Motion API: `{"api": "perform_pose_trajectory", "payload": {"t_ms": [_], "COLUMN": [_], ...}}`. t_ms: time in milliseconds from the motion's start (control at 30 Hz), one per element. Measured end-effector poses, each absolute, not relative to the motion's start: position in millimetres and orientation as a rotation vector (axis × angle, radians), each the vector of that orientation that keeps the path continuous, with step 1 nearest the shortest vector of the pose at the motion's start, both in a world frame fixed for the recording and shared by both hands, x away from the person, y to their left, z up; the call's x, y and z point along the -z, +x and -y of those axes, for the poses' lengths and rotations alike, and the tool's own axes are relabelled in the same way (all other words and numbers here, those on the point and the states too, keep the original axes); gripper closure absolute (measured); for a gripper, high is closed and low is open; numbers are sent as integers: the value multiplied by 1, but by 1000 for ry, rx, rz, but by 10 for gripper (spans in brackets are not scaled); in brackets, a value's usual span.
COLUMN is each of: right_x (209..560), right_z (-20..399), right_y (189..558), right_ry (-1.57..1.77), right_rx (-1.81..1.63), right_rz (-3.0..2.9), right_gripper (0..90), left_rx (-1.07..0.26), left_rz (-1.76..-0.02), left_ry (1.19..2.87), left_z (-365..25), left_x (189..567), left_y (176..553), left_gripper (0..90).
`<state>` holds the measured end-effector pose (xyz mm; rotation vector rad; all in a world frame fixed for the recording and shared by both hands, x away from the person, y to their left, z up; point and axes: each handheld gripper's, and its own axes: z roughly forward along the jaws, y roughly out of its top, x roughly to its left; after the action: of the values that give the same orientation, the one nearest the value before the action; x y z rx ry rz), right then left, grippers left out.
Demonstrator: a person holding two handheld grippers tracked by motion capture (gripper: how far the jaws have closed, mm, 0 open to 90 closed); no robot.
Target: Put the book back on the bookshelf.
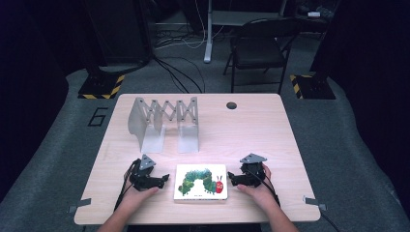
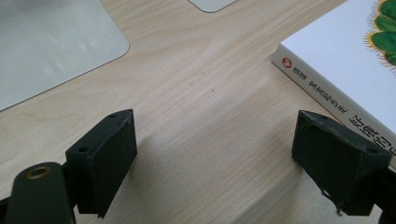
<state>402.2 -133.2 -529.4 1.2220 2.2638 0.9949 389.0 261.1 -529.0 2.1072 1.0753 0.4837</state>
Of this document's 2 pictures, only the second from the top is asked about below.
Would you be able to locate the silver expandable metal book rack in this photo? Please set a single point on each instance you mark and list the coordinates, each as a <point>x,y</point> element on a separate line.
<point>46,46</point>

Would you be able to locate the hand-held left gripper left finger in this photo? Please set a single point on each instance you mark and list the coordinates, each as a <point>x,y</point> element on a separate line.
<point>106,161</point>

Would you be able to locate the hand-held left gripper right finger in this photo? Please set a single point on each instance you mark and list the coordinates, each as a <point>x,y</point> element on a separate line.
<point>336,161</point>

